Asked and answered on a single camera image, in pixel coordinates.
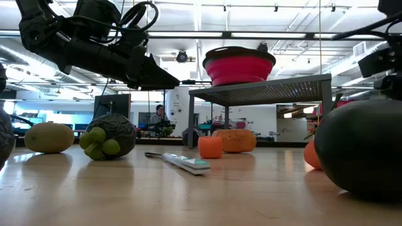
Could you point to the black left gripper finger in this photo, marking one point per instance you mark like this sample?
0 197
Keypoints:
157 78

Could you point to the red bowl with grey rim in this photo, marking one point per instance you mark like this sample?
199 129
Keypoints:
238 69

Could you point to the small orange blocky fruit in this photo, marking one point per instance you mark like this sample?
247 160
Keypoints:
210 147

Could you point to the large wrinkled orange fruit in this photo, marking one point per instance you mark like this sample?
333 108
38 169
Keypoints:
238 141

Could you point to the dark purple textured cabbage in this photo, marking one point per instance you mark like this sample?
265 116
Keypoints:
6 138

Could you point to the small round orange fruit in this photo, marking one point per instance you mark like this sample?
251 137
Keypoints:
311 155

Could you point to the dark green watermelon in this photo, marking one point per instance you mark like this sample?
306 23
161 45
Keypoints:
361 150

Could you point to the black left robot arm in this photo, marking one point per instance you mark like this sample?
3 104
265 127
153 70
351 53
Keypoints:
34 31

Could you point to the white round column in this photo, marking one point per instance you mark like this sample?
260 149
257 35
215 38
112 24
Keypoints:
177 106

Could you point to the person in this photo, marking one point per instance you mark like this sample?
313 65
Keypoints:
158 117

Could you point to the black monitor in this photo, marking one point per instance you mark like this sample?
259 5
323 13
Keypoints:
113 105

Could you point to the green grape bunch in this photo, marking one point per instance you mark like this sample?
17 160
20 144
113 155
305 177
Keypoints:
97 135

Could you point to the white teal flat utensil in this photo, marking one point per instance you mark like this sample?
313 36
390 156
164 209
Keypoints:
188 163

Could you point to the grey perforated metal shelf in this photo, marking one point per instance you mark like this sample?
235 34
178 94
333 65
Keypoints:
267 92

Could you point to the black ceiling camera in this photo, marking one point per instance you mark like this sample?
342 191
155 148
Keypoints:
262 47
181 56

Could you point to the black overhead frame bar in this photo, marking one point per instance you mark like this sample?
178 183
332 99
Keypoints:
226 34

